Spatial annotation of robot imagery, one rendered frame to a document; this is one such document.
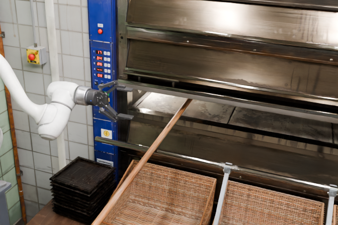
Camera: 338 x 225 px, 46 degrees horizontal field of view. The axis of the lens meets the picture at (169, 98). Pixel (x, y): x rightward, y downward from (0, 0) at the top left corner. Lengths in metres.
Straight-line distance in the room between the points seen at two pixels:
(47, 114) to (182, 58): 0.81
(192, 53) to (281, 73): 0.48
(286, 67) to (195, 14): 0.54
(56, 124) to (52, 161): 1.16
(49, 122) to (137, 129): 0.82
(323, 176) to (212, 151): 0.62
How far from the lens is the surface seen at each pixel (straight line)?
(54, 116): 1.83
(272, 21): 2.07
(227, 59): 2.16
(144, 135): 2.49
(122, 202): 2.59
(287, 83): 2.13
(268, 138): 2.28
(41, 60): 2.58
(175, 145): 2.43
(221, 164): 1.97
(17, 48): 2.75
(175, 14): 2.16
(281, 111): 2.04
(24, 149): 3.07
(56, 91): 1.90
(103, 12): 2.30
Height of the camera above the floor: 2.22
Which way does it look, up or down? 23 degrees down
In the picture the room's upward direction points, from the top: 2 degrees clockwise
